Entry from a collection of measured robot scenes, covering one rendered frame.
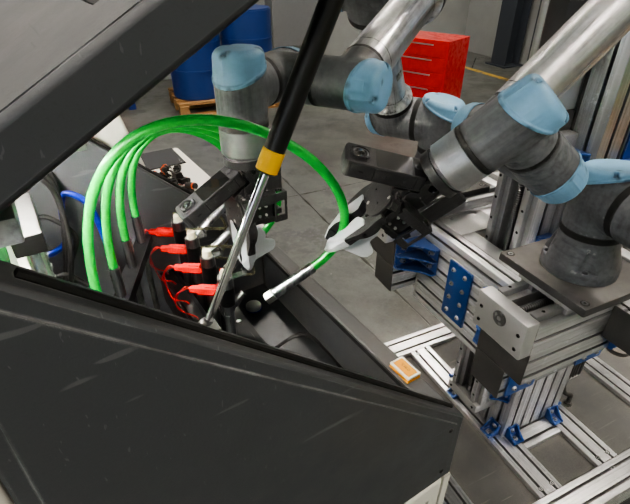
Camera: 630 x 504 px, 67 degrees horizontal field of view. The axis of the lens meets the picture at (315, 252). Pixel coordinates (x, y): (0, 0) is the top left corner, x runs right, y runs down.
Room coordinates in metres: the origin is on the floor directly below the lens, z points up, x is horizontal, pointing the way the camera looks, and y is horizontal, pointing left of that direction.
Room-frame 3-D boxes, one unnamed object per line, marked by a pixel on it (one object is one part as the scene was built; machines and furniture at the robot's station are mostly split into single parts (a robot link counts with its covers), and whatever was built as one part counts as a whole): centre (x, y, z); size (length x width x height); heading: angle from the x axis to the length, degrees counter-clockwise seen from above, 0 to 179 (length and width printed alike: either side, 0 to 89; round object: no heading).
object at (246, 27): (5.78, 1.07, 0.51); 1.20 x 0.85 x 1.02; 113
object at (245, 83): (0.71, 0.11, 1.44); 0.09 x 0.08 x 0.11; 152
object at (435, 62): (5.06, -1.09, 0.43); 0.70 x 0.46 x 0.86; 50
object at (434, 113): (1.28, -0.34, 1.20); 0.13 x 0.12 x 0.14; 62
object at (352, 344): (0.80, -0.04, 0.87); 0.62 x 0.04 x 0.16; 33
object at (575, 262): (0.83, -0.56, 1.09); 0.15 x 0.15 x 0.10
